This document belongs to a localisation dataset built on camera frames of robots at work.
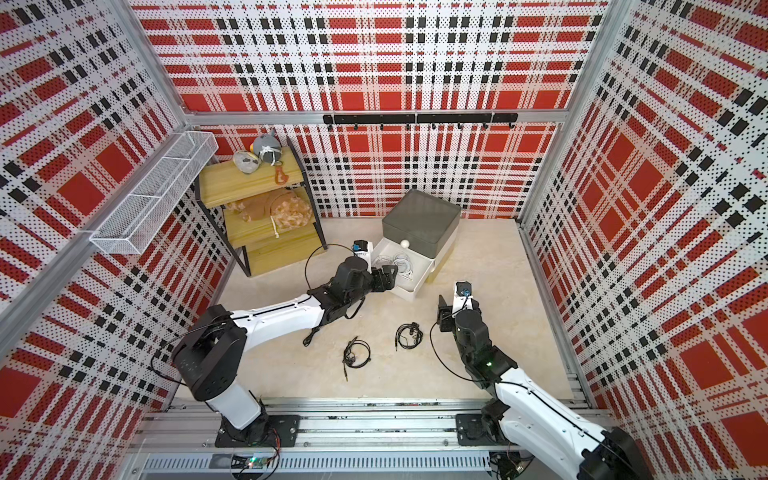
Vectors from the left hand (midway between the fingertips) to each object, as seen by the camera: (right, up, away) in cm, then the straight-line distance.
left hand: (391, 267), depth 87 cm
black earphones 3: (-25, -21, +1) cm, 33 cm away
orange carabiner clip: (-33, +27, -1) cm, 42 cm away
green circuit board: (-34, -45, -18) cm, 59 cm away
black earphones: (+5, -21, +3) cm, 22 cm away
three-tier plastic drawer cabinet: (+21, +8, +16) cm, 27 cm away
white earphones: (+4, 0, +8) cm, 9 cm away
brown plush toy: (-31, +18, +2) cm, 36 cm away
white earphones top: (-2, +2, +11) cm, 11 cm away
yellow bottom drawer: (+16, +1, +11) cm, 20 cm away
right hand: (+18, -7, -5) cm, 20 cm away
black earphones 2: (-10, -25, -1) cm, 28 cm away
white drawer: (+8, -2, +9) cm, 12 cm away
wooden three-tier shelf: (-49, +25, -3) cm, 55 cm away
